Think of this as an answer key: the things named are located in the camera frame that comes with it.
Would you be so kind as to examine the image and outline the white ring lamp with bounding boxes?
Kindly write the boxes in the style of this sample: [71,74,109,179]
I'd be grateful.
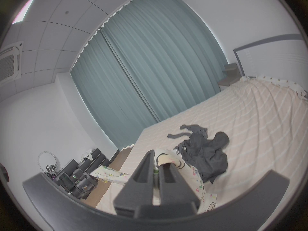
[38,151,60,175]

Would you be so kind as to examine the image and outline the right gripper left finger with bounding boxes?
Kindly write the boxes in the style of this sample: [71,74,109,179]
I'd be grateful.
[113,150,156,217]

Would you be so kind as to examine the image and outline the ceiling light panel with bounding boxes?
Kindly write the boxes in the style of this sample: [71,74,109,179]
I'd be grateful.
[13,0,43,23]

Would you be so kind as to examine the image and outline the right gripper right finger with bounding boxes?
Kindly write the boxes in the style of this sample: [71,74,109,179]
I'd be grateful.
[158,163,201,214]

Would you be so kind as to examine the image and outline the dark grey garment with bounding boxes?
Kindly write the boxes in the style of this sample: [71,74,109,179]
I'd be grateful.
[167,124,209,154]

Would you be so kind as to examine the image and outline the ceiling air conditioner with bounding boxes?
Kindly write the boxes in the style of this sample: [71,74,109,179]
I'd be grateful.
[0,42,23,87]

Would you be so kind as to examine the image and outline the white printed pyjama top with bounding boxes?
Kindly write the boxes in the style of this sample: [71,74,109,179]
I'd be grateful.
[90,148,217,214]

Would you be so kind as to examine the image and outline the bed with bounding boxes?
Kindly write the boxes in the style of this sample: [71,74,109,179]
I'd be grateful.
[95,34,308,214]

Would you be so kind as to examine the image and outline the grey bedside table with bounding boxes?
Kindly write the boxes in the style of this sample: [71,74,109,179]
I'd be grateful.
[218,63,242,91]

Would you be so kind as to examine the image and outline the blue-green curtain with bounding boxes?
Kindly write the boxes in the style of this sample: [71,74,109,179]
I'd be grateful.
[70,29,160,151]
[100,0,229,123]

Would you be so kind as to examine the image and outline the black shirt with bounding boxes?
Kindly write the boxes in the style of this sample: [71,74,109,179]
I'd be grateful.
[180,132,229,185]

